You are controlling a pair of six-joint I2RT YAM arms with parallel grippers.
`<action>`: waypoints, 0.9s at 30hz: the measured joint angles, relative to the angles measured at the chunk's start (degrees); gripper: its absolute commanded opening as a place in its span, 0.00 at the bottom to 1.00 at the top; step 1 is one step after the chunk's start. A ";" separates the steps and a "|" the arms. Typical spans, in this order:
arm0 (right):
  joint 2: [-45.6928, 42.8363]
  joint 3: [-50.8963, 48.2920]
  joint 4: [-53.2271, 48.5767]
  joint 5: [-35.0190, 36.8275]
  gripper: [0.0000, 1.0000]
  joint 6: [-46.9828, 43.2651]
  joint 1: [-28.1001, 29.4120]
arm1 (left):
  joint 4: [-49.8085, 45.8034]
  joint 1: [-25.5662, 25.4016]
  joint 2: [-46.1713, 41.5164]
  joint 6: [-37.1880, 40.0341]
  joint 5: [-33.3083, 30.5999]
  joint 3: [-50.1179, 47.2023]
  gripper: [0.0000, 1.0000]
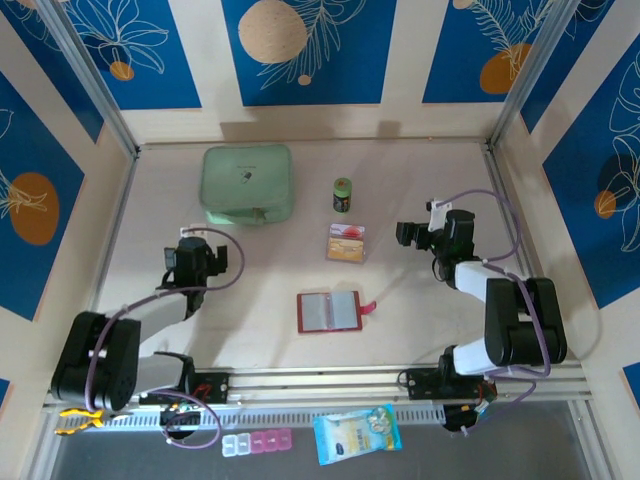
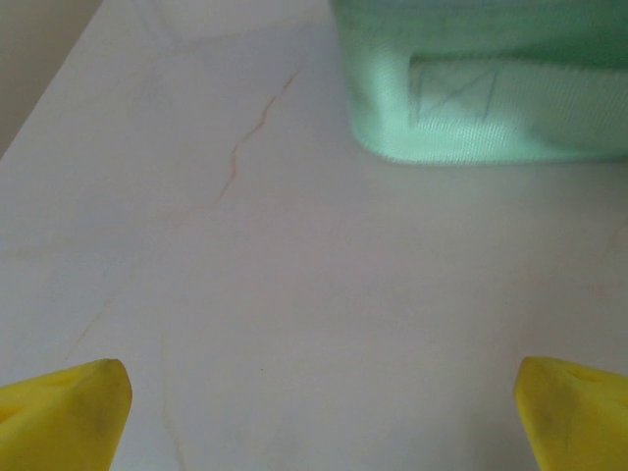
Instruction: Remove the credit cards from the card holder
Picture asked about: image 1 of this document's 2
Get clear plastic card tray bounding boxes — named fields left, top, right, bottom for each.
left=323, top=222, right=370, bottom=266

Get white card with red circle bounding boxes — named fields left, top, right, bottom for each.
left=328, top=224, right=367, bottom=241

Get red leather card holder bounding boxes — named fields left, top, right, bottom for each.
left=296, top=290, right=377, bottom=335

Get dark bottle with green lid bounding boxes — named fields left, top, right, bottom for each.
left=332, top=177, right=353, bottom=215

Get mint green zip pouch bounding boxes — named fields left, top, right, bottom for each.
left=199, top=144, right=294, bottom=227

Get white and pink pill organizer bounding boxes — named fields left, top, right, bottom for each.
left=221, top=427, right=293, bottom=457

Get blue wet wipes packet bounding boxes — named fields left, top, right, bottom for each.
left=312, top=403, right=403, bottom=467

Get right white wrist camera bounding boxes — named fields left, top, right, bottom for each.
left=425, top=198, right=448, bottom=232

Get aluminium table side rail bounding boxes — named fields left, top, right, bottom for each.
left=484, top=147, right=564, bottom=360

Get black cable connector block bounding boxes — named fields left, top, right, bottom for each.
left=442, top=402, right=484, bottom=435
left=159, top=404, right=204, bottom=434

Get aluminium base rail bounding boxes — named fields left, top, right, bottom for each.
left=42, top=359, right=594, bottom=409

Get grey slotted cable duct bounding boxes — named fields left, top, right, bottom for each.
left=99, top=404, right=447, bottom=435

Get aluminium frame post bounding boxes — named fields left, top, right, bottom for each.
left=37, top=0, right=142, bottom=157
left=487, top=0, right=585, bottom=151

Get yellow handled pliers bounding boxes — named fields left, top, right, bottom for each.
left=54, top=407, right=134, bottom=436

